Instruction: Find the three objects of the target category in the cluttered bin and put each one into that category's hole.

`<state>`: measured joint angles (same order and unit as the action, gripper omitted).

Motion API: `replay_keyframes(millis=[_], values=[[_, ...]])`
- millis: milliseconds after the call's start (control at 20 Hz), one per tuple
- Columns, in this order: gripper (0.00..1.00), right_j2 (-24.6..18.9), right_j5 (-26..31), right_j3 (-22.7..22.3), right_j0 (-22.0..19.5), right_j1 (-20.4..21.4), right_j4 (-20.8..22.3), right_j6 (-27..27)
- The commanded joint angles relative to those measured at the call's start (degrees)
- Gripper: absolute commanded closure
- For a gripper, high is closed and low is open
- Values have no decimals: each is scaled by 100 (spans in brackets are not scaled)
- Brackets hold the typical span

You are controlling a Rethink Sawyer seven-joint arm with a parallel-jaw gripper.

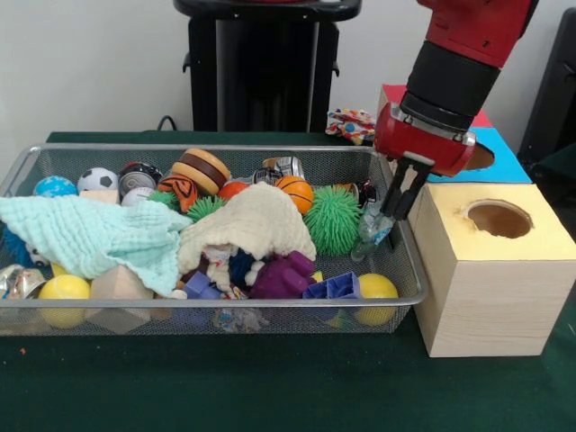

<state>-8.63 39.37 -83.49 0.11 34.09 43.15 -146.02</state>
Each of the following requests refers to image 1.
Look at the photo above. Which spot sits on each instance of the wooden box with three holes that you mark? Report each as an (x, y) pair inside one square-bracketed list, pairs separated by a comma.
[(495, 306)]

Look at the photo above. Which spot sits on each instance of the mint green cloth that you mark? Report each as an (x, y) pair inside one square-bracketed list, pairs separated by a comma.
[(90, 234)]

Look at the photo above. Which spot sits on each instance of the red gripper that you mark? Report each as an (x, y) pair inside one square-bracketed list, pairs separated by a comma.
[(418, 141)]

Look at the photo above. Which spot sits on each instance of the black upright panel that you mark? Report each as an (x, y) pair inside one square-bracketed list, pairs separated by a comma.
[(558, 90)]

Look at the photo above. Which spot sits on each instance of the toy burger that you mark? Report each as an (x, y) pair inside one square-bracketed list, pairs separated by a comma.
[(201, 169)]

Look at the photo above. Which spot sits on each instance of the yellow ball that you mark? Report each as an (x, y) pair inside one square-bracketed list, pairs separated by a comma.
[(380, 288), (63, 288)]

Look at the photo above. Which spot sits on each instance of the black and white football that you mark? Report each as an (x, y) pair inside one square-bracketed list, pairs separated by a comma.
[(95, 180)]

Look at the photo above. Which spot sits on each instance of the purple rubber toy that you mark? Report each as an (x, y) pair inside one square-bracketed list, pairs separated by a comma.
[(283, 276)]

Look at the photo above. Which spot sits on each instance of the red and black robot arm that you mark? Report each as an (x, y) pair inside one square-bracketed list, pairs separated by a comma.
[(468, 27)]

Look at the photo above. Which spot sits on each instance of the cream white cloth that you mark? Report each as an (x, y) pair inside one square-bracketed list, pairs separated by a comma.
[(256, 216)]

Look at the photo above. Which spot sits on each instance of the crushed bottle with blue label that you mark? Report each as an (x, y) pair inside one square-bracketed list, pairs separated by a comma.
[(371, 234)]

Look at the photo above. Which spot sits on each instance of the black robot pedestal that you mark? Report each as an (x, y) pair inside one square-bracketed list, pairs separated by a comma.
[(265, 67)]

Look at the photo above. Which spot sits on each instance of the blue globe ball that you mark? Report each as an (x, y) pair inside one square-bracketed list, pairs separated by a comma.
[(54, 186)]

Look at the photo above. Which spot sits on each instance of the large green spiky ball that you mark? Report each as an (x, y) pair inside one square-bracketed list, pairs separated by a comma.
[(333, 220)]

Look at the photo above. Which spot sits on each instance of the dark green tablecloth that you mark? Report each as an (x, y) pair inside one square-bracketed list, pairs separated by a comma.
[(270, 387)]

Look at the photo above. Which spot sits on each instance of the colourful packet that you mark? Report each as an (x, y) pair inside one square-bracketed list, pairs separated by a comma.
[(351, 126)]

